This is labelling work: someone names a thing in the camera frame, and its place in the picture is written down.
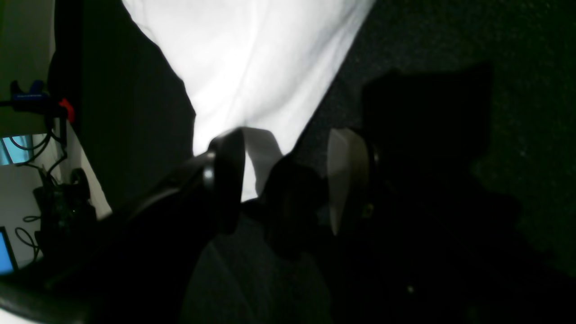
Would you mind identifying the black table cloth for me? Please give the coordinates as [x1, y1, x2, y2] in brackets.
[49, 0, 575, 324]

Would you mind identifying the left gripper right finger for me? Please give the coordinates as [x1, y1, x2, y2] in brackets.
[327, 128, 575, 324]

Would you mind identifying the white printed t-shirt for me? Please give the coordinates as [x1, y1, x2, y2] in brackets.
[122, 0, 374, 202]

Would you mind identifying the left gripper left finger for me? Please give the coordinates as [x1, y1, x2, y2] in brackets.
[0, 128, 245, 324]

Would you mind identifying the red black clamp far left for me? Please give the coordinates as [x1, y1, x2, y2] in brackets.
[58, 98, 76, 124]

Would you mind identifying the blue clamp far left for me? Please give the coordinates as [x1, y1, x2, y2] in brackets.
[9, 80, 51, 113]

